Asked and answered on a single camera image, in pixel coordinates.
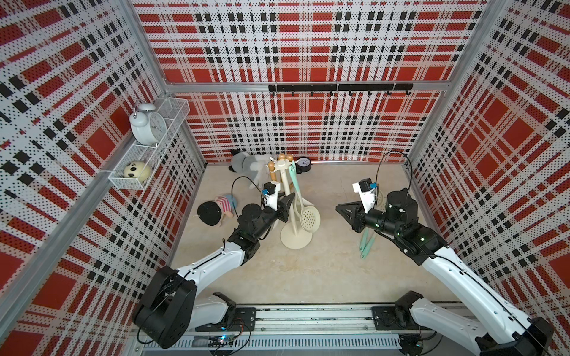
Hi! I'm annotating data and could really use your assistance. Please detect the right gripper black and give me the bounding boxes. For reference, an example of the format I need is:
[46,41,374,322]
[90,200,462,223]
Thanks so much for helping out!
[336,201,403,238]

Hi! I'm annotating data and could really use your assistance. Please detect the black wall hook rail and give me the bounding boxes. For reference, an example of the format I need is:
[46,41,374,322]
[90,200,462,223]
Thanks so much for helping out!
[268,83,414,94]

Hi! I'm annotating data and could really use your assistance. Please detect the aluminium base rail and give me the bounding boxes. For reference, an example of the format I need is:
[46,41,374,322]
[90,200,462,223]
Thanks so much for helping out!
[127,303,474,355]

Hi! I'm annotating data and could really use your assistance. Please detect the small doll black hat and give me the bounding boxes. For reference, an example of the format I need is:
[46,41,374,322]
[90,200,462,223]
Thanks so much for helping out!
[197,194,238,226]

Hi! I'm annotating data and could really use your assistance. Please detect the cream skimmer green handle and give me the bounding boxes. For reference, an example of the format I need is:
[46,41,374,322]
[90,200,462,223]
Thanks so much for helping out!
[375,187,384,209]
[289,161,322,234]
[359,228,376,259]

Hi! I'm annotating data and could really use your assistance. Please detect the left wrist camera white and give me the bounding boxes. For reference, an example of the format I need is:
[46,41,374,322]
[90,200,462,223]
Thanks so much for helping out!
[262,181,281,211]

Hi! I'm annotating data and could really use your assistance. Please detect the grey white plush toy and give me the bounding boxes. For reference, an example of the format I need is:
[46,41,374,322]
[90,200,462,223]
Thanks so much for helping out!
[229,149,271,189]

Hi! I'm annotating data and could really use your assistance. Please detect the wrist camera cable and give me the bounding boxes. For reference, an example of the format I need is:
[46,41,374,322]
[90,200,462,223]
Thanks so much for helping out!
[230,175,264,210]
[375,150,414,197]

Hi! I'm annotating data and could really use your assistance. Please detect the white alarm clock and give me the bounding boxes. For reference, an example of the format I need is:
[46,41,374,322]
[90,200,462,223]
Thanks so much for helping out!
[129,103,168,146]

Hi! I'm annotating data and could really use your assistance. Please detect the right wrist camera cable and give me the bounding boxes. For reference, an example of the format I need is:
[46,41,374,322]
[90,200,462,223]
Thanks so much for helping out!
[375,150,414,197]

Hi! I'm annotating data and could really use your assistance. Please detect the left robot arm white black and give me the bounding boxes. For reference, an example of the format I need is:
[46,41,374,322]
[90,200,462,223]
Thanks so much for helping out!
[132,193,295,349]

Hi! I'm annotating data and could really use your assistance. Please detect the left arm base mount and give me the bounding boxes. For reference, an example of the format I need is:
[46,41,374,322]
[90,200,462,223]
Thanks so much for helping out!
[194,307,257,332]

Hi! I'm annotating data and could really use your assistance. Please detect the cream round face ball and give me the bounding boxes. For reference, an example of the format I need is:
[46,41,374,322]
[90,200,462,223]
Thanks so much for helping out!
[123,161,151,182]

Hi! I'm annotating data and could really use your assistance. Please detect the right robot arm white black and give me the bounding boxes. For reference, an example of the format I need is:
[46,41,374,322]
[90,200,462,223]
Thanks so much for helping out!
[335,188,554,355]

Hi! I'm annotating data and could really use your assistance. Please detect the small black alarm clock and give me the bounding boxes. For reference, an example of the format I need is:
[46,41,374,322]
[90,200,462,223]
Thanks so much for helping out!
[295,157,313,174]

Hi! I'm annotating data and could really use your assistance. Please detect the cream utensil rack stand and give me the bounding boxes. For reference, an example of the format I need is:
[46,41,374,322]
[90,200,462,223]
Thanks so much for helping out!
[270,158,313,250]

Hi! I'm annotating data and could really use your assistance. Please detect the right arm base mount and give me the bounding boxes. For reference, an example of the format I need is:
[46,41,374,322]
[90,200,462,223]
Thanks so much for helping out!
[371,305,431,332]

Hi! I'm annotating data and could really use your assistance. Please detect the white wire shelf basket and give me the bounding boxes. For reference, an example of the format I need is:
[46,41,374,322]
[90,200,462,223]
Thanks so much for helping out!
[108,97,194,191]

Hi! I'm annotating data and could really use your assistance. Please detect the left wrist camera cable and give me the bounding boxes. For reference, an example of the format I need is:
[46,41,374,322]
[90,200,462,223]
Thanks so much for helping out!
[230,175,264,210]

